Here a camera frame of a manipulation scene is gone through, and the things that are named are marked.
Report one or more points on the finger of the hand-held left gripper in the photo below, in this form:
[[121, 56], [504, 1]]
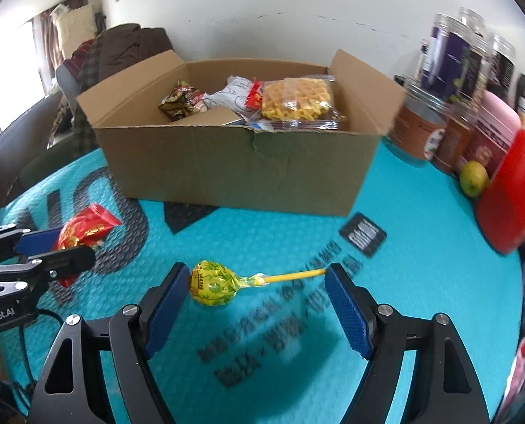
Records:
[[39, 239], [68, 259]]

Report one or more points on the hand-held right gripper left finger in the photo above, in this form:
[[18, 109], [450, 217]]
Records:
[[165, 313]]

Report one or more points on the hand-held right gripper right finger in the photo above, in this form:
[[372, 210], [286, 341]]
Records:
[[348, 313]]

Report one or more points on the small red snack packet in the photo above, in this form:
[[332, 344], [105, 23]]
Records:
[[86, 229]]

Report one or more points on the yellow green lollipop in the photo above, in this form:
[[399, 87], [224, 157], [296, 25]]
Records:
[[214, 287]]

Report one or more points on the large cardboard box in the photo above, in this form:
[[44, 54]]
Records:
[[245, 168]]

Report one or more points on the brown peanut snack packet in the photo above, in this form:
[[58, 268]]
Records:
[[181, 99]]

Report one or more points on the small cardboard box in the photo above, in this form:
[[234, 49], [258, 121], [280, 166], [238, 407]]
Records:
[[209, 117]]

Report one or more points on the clear-wrapped waffle packet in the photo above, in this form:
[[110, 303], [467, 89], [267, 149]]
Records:
[[295, 101]]

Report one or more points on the white fish-print snack packet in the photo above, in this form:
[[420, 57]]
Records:
[[229, 97]]

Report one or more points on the teal bubble mat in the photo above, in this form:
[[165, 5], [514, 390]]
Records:
[[399, 274]]

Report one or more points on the dark green sofa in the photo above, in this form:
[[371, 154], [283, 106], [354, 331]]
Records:
[[24, 141]]

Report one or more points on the grey chair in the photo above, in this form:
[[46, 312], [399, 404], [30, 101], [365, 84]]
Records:
[[66, 81]]

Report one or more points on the red pink flat pack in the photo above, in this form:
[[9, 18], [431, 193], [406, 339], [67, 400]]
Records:
[[521, 371]]

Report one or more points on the green fruit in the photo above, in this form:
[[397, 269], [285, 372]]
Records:
[[474, 179]]

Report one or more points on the brown curtain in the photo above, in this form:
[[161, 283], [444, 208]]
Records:
[[46, 48]]

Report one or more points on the red striped cloth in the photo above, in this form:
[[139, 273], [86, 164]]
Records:
[[81, 53]]

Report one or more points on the wide jar of brown powder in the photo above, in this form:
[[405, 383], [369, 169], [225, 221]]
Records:
[[417, 123]]

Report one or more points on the narrow jar of brown powder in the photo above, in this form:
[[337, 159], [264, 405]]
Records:
[[454, 141]]

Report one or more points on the red canister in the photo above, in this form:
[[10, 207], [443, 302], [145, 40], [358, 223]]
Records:
[[514, 194]]

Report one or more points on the brown jacket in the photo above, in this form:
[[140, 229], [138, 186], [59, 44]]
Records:
[[134, 53]]

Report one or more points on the hanging beige cloth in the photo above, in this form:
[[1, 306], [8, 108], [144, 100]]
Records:
[[75, 24]]

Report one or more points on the pink canister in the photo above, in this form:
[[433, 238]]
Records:
[[492, 132]]

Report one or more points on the tall clear jar of seeds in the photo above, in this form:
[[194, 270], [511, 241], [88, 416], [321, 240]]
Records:
[[479, 75]]

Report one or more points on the tall dark-label jar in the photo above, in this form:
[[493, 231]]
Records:
[[503, 64]]

